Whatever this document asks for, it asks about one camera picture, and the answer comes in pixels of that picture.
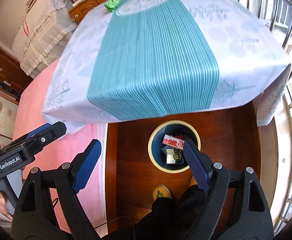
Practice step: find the yellow slipper left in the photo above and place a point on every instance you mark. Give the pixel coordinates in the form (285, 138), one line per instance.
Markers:
(161, 191)

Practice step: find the tree print tablecloth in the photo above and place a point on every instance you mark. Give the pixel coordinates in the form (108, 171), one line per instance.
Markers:
(153, 58)

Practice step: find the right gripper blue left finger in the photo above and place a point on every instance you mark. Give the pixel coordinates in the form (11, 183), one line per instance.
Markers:
(84, 163)

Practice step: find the person black trouser legs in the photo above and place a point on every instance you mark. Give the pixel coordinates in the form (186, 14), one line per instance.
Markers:
(168, 218)

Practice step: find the round trash bin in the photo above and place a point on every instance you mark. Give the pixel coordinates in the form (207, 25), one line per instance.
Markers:
(157, 150)

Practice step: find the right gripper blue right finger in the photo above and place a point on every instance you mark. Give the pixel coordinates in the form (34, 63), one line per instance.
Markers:
(199, 163)

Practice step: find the red white carton box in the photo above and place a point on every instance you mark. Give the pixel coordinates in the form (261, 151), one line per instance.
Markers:
(174, 142)

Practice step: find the lace covered furniture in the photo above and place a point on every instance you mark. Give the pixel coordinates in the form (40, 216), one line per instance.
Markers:
(43, 35)

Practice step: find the dark wooden cabinet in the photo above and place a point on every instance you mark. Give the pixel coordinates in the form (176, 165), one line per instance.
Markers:
(13, 80)

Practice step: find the pink bedspread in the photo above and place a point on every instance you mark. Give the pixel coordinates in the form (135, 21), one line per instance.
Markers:
(29, 117)

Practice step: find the green paper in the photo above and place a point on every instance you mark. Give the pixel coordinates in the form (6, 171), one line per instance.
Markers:
(111, 5)

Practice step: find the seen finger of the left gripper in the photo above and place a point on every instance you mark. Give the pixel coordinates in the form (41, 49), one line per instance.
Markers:
(33, 142)

